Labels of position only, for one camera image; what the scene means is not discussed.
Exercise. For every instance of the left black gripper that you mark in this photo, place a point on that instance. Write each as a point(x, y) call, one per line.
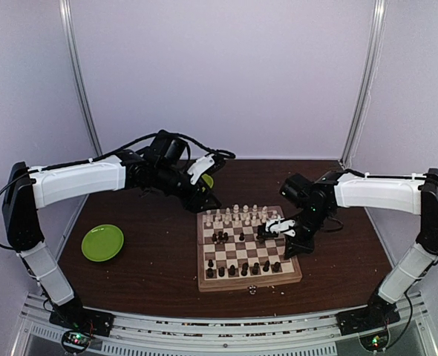
point(194, 200)

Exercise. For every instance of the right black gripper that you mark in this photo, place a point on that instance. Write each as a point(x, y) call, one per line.
point(298, 246)

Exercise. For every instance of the wooden chess board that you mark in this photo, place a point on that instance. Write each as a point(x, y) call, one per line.
point(230, 255)

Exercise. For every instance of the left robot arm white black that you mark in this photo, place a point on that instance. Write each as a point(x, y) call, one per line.
point(172, 163)

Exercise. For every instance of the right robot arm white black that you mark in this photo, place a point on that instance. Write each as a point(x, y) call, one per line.
point(415, 194)

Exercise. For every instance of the green bowl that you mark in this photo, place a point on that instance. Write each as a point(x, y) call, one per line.
point(208, 180)

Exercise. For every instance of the green plate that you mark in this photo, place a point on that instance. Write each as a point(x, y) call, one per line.
point(102, 243)

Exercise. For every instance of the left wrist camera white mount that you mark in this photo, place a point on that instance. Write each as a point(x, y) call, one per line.
point(200, 166)

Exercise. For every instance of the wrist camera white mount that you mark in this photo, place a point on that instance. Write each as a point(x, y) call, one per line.
point(273, 228)
point(200, 166)

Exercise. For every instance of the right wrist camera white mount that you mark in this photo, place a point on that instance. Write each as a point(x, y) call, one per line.
point(273, 228)

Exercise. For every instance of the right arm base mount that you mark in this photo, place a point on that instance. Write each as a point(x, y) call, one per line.
point(372, 329)

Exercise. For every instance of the aluminium front rail frame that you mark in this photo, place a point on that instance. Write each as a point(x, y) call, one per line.
point(301, 334)

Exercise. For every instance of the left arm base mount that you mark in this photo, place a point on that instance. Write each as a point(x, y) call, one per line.
point(78, 337)

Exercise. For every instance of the right aluminium corner post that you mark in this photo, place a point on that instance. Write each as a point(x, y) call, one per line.
point(368, 75)

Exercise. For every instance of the aluminium corner post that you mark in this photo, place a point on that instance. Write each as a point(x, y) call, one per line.
point(79, 83)
point(368, 75)

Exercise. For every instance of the left aluminium corner post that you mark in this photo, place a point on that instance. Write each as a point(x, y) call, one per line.
point(79, 83)

